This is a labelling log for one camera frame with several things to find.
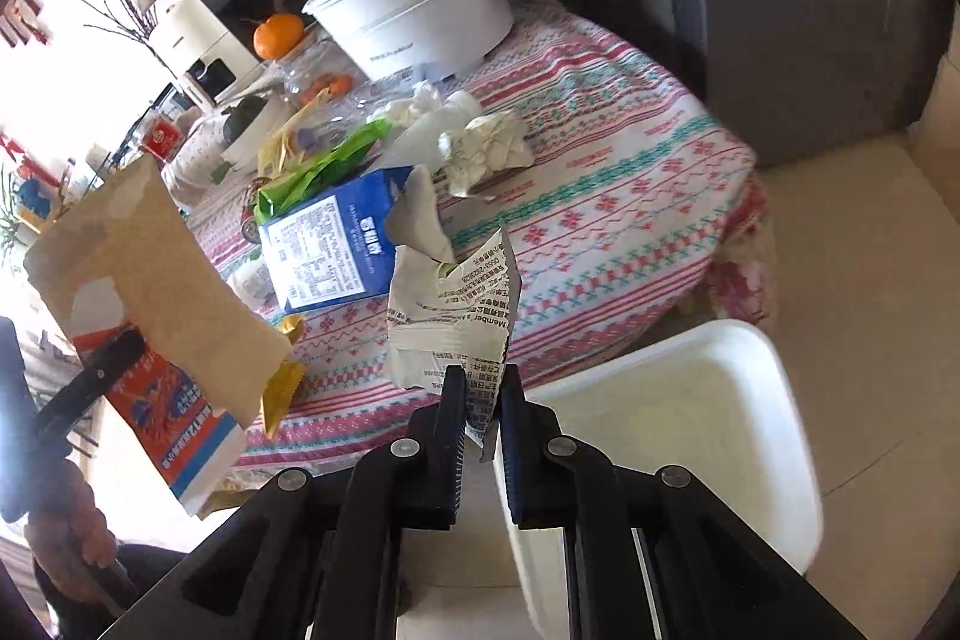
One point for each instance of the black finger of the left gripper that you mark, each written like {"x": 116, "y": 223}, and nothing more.
{"x": 102, "y": 372}

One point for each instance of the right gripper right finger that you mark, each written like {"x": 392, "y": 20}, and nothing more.
{"x": 539, "y": 491}

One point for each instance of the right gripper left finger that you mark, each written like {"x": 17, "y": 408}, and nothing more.
{"x": 440, "y": 429}

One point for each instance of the printed paper wrapper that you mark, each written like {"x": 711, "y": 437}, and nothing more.
{"x": 443, "y": 314}

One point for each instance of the yellow snack wrapper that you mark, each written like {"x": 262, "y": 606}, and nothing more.
{"x": 277, "y": 395}

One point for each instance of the brown paper food bag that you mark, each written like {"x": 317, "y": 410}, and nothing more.
{"x": 123, "y": 258}

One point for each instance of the blue cereal carton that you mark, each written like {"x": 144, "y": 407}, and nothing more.
{"x": 334, "y": 248}

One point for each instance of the green snack bag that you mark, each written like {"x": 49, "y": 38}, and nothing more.
{"x": 318, "y": 174}

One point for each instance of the white plastic trash bin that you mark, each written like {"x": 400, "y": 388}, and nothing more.
{"x": 716, "y": 401}

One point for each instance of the person's left hand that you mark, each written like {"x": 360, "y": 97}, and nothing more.
{"x": 74, "y": 534}

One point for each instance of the patterned tablecloth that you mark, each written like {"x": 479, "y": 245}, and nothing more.
{"x": 639, "y": 203}

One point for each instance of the red drink can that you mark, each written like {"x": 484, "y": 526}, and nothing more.
{"x": 250, "y": 197}

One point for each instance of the crumpled white paper ball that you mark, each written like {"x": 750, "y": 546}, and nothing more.
{"x": 486, "y": 146}

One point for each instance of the white tissue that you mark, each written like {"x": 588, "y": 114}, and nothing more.
{"x": 417, "y": 122}

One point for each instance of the beige snack pouch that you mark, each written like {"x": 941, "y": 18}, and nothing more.
{"x": 281, "y": 151}

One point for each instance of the white bowl stack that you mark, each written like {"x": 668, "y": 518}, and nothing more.
{"x": 242, "y": 153}

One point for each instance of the green kabocha squash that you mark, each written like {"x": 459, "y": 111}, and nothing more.
{"x": 240, "y": 116}

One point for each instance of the glass jar with oranges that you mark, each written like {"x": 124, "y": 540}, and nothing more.
{"x": 317, "y": 65}

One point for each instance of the white air fryer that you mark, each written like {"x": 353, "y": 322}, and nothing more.
{"x": 210, "y": 62}

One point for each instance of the orange mandarin on jar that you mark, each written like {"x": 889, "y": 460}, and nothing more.
{"x": 277, "y": 35}

